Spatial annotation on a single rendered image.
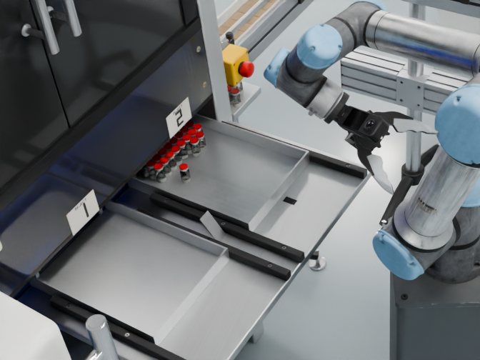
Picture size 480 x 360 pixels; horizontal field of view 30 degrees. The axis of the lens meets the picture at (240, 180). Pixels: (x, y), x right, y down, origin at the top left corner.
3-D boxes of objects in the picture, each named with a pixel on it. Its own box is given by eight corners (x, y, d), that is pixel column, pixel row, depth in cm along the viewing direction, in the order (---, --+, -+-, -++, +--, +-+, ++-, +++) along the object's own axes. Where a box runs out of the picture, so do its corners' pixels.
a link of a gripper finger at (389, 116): (411, 111, 179) (368, 111, 178) (413, 111, 177) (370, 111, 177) (411, 135, 179) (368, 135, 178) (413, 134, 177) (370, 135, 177)
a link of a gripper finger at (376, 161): (388, 193, 183) (374, 151, 183) (395, 193, 177) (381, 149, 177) (373, 198, 183) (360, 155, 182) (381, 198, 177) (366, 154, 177)
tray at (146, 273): (30, 285, 191) (26, 274, 188) (107, 208, 206) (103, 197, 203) (156, 348, 175) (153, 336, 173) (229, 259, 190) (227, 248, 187)
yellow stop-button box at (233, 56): (211, 80, 224) (207, 56, 219) (227, 64, 228) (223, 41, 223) (236, 88, 220) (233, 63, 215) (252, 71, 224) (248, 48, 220)
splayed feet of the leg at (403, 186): (370, 238, 309) (369, 209, 299) (431, 151, 337) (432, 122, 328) (391, 246, 305) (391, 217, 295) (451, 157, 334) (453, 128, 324)
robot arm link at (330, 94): (330, 76, 175) (306, 109, 175) (349, 89, 175) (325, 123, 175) (324, 80, 182) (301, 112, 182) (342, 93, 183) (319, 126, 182)
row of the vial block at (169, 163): (155, 181, 210) (151, 167, 207) (198, 136, 220) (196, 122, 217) (162, 184, 209) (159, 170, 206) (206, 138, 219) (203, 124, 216)
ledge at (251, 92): (190, 106, 233) (189, 100, 232) (218, 78, 240) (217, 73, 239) (234, 121, 227) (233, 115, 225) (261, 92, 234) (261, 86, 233)
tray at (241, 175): (128, 186, 210) (126, 175, 208) (192, 122, 225) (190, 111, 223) (250, 234, 194) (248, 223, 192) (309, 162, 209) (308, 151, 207)
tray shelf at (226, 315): (17, 307, 189) (14, 301, 188) (204, 116, 229) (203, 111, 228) (201, 402, 167) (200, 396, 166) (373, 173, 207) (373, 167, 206)
